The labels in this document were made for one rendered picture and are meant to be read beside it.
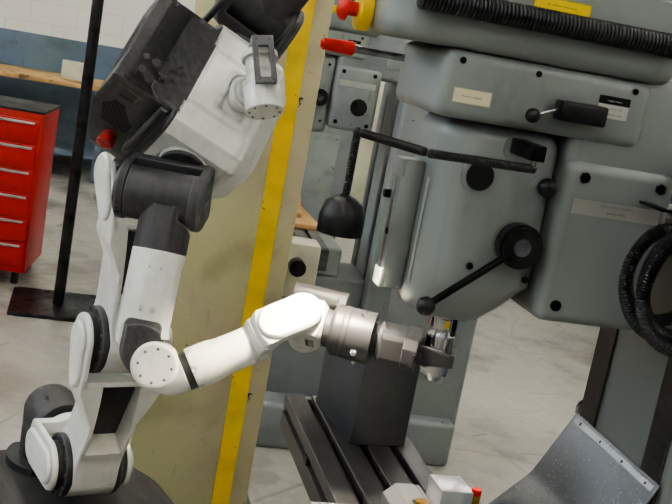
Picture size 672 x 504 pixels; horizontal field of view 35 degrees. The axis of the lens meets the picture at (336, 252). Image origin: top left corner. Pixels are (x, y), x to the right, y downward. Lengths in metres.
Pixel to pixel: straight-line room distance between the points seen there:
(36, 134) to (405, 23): 4.69
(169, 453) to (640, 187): 2.30
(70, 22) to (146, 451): 7.38
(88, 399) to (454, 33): 1.15
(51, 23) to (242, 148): 8.81
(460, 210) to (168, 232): 0.48
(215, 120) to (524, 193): 0.55
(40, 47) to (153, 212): 8.89
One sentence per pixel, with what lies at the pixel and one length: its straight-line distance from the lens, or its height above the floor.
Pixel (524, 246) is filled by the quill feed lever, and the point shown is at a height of 1.46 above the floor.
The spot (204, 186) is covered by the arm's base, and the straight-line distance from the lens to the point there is 1.76.
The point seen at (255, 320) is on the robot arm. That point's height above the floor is 1.24.
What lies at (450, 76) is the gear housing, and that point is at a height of 1.69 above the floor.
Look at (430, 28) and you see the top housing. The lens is 1.54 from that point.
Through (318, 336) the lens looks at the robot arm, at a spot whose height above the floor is 1.23.
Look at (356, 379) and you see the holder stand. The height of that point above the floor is 1.07.
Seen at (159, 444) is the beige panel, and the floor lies 0.29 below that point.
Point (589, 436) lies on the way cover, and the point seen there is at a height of 1.08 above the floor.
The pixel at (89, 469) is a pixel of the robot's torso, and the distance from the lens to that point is 2.43.
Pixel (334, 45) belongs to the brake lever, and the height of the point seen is 1.70.
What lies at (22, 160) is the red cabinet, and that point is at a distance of 6.14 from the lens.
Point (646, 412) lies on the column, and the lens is 1.91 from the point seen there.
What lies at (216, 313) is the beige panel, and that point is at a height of 0.76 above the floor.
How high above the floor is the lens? 1.72
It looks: 12 degrees down
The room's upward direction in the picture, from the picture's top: 10 degrees clockwise
